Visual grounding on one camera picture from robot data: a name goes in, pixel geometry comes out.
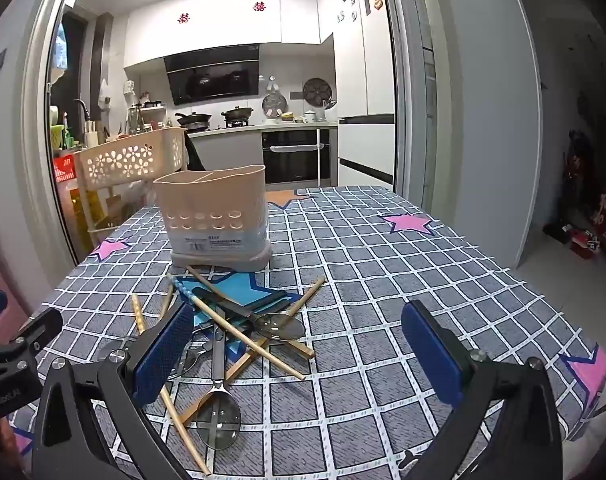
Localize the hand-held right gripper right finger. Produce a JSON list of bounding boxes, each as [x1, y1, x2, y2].
[[401, 300, 566, 480]]

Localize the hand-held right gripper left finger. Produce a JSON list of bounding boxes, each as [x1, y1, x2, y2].
[[30, 301, 196, 480]]

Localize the blue patterned wooden chopstick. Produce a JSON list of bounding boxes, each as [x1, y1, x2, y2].
[[165, 274, 307, 381]]

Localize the black handled utensil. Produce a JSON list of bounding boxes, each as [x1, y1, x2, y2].
[[228, 289, 290, 313]]

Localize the beige plastic utensil holder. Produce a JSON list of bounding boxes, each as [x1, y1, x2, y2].
[[153, 164, 273, 270]]

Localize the grey checked star tablecloth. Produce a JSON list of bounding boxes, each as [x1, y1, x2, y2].
[[8, 185, 606, 480]]

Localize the yellow cooking oil bottle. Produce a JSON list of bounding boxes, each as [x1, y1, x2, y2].
[[68, 185, 91, 256]]

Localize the red plastic basket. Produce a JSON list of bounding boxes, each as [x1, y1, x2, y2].
[[53, 156, 79, 183]]

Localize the black cloth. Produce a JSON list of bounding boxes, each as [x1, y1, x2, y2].
[[183, 132, 205, 172]]

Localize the beige flower cut-out trolley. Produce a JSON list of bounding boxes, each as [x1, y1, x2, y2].
[[73, 126, 188, 246]]

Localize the grey kitchen base cabinet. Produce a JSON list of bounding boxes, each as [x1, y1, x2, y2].
[[185, 122, 339, 186]]

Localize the red festive decorations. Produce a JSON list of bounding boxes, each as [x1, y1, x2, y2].
[[558, 130, 606, 261]]

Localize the black built-in oven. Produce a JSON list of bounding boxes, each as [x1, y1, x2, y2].
[[261, 129, 331, 186]]

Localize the black wok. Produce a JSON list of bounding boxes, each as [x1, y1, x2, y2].
[[175, 112, 214, 130]]

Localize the spice rack with bottles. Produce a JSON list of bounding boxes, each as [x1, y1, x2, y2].
[[128, 100, 169, 136]]

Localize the round hanging plate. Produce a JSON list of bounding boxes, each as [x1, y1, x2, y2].
[[262, 91, 285, 117]]

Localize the black range hood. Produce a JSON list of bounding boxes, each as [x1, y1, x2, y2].
[[164, 44, 261, 107]]

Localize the white refrigerator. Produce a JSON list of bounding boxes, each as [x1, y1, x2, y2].
[[319, 0, 399, 188]]

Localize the round dark metal rack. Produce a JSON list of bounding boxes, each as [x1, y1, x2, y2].
[[303, 78, 332, 106]]

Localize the white upper kitchen cabinets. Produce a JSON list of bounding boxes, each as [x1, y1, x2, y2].
[[123, 0, 334, 68]]

